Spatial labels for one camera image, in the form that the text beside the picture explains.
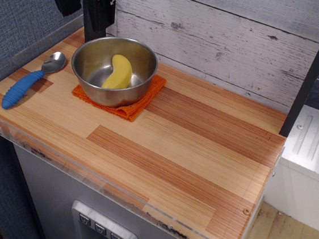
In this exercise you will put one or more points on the blue handled metal spoon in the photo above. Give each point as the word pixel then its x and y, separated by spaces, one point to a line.
pixel 53 63

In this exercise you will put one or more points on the orange folded cloth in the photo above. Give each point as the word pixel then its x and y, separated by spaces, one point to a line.
pixel 131 112

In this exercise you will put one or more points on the yellow toy banana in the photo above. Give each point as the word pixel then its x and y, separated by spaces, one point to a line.
pixel 121 74

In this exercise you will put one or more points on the stainless steel bowl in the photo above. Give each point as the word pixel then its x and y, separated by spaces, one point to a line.
pixel 92 64

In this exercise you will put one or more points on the silver toy fridge cabinet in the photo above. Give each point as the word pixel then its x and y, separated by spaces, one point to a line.
pixel 54 187

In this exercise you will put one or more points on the grey dispenser button panel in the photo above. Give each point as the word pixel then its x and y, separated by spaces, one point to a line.
pixel 90 224

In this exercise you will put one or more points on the white toy sink unit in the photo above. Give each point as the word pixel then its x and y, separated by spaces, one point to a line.
pixel 294 186

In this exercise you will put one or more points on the black right frame post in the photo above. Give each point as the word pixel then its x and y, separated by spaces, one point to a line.
pixel 301 97

